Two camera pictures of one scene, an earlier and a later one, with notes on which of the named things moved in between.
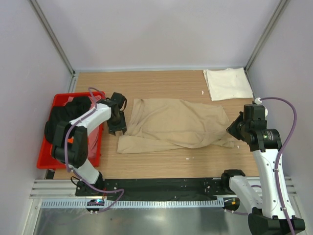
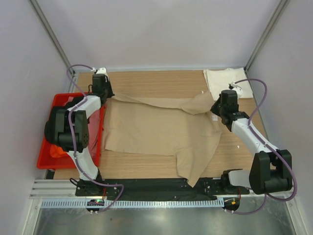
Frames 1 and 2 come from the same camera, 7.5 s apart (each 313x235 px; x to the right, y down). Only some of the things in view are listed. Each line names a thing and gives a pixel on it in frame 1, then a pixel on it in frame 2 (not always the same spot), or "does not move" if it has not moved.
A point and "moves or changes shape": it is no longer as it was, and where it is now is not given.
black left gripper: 122,126 → 107,83
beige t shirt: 162,125 moves or changes shape
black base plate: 154,188 does not move
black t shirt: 64,113 does not move
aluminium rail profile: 54,189 does not move
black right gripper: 232,129 → 214,108
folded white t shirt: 228,83 does not move
